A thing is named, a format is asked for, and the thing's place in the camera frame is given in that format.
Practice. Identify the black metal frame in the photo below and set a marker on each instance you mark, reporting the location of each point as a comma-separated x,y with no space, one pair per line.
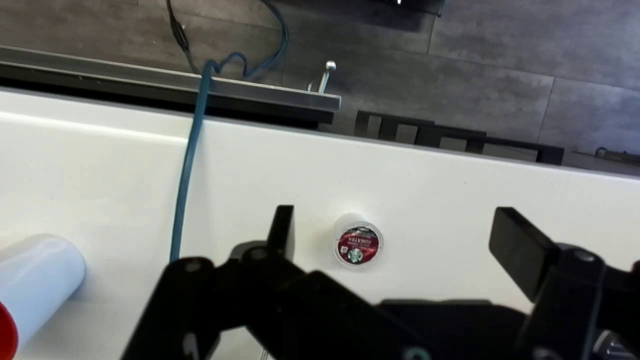
450,135

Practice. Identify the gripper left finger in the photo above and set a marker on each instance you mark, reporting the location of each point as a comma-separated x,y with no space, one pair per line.
280,300

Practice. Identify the silver metal rail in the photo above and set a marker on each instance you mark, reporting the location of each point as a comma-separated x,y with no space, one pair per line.
150,82

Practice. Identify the white coffee pod red lid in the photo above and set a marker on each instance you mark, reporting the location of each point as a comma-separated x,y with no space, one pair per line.
358,243

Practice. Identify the white cylinder with red end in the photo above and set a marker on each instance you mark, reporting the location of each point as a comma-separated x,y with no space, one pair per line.
35,285

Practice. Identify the metal rod with ball end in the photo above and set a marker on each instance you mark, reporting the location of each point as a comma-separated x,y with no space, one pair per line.
326,72

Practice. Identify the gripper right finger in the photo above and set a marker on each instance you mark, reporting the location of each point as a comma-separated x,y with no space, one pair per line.
570,290

